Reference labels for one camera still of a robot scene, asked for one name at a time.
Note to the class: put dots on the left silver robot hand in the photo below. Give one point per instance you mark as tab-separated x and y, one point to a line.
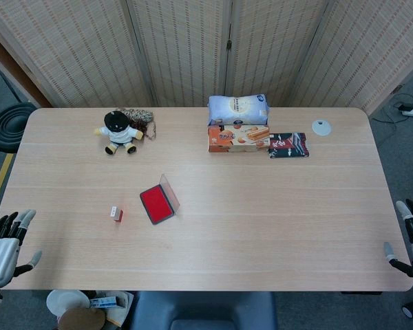
1	254

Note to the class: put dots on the small red stamp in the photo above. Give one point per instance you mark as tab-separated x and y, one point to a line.
116	214

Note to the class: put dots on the red ink pad clear lid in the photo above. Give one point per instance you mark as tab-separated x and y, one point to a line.
156	205

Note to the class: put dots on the white round plate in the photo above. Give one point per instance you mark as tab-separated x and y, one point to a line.
63	300

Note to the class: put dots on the brown round wooden board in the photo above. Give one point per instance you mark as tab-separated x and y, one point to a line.
81	319

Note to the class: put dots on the small blue white box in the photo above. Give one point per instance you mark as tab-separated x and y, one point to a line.
104	302

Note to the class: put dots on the black ribbed round stool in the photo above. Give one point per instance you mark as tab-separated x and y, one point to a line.
8	127

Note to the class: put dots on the black-headed plush doll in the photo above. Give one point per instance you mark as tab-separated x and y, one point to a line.
118	134

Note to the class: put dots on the dark red snack packet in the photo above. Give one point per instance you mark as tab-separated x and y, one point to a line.
289	146

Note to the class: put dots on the dark blue chair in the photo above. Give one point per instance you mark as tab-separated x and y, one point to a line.
203	309

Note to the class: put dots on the orange biscuit box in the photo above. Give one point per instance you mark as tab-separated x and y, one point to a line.
237	139

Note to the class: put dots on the pale blue snack bag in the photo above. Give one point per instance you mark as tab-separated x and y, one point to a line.
239	109

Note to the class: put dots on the bamboo folding screen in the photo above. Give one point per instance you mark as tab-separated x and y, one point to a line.
179	51

